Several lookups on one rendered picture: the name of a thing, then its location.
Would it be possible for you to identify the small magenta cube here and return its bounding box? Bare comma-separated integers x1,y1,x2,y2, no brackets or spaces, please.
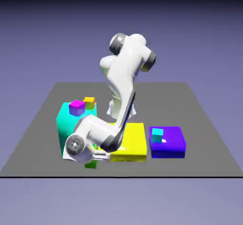
68,99,85,117

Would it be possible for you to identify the small green cube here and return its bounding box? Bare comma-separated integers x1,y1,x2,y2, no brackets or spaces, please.
84,159,99,169

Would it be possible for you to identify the large cyan box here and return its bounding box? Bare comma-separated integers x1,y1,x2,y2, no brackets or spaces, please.
56,101,98,157

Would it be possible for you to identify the large blue box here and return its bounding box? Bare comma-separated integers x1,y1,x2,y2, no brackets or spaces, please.
149,126,187,159

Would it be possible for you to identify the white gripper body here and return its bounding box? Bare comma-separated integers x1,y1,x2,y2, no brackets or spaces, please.
89,144,112,162

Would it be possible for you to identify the small cyan cube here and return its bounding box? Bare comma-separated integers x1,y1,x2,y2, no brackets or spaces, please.
151,127,164,144

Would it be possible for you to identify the large yellow box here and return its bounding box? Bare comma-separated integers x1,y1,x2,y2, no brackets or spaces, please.
109,122,148,162

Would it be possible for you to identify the small orange cube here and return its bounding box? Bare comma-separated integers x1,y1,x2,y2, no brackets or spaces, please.
83,96,96,110

